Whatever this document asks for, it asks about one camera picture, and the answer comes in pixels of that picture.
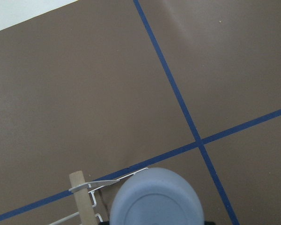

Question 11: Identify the white wire cup holder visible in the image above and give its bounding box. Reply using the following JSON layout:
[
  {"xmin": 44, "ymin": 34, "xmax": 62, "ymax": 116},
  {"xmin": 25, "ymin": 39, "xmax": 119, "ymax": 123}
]
[{"xmin": 68, "ymin": 167, "xmax": 149, "ymax": 225}]

